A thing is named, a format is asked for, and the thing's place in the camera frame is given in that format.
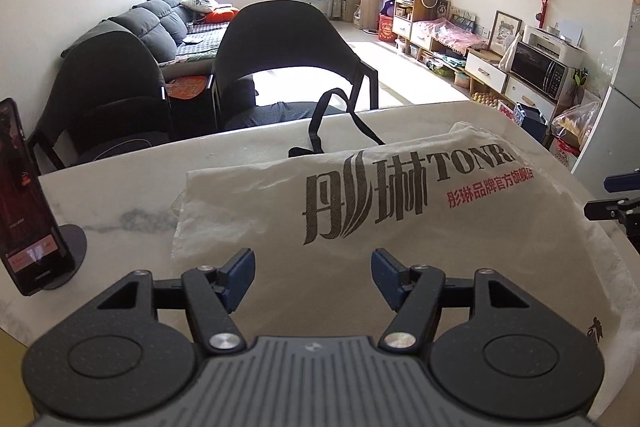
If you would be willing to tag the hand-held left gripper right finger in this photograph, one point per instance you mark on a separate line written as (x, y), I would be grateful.
(387, 279)

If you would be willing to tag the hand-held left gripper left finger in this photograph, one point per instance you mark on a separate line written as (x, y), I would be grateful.
(240, 279)

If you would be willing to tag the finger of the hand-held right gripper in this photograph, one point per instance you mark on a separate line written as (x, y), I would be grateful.
(615, 207)
(622, 182)

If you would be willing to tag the white shopping bag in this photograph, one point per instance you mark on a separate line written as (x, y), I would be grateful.
(280, 207)

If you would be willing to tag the clear plastic bag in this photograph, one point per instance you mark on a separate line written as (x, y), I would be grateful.
(575, 122)

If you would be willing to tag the blue paper bag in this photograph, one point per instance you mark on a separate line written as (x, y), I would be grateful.
(530, 119)

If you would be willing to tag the white plastic bag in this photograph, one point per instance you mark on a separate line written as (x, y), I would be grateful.
(510, 52)

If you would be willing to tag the purple bag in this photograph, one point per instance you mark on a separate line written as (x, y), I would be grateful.
(389, 8)

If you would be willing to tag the silver refrigerator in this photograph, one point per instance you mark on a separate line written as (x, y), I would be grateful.
(615, 122)

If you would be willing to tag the black microwave oven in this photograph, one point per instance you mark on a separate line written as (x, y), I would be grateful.
(537, 69)

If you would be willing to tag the white printer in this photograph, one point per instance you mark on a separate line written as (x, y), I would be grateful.
(555, 42)

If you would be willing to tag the tray of eggs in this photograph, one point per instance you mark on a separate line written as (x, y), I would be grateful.
(485, 98)

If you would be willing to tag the low white drawer cabinet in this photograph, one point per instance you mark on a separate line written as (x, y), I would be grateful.
(487, 69)

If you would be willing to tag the framed cartoon picture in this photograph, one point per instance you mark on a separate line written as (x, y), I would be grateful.
(505, 32)

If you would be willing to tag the orange patterned seat pad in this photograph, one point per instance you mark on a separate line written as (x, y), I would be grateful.
(186, 87)

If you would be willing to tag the pink cloth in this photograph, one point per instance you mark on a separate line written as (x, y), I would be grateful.
(450, 32)

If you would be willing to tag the black smartphone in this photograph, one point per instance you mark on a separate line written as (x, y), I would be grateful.
(20, 207)

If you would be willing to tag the black dining chair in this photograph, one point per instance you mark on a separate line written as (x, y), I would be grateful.
(115, 72)
(280, 32)

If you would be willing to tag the red gift box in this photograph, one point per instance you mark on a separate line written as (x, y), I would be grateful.
(386, 29)

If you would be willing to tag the round white mirror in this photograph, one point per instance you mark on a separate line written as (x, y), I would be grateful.
(429, 0)

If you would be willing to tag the orange plush cushion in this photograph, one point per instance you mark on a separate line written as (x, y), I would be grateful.
(221, 13)

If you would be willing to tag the grey sofa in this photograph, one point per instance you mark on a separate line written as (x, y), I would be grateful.
(150, 19)

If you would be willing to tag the wooden desk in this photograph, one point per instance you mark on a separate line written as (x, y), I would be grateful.
(370, 2)

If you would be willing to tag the wooden cube shelf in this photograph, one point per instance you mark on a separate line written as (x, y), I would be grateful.
(406, 2)

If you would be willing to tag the white printed pillow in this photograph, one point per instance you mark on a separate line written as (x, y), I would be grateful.
(197, 2)

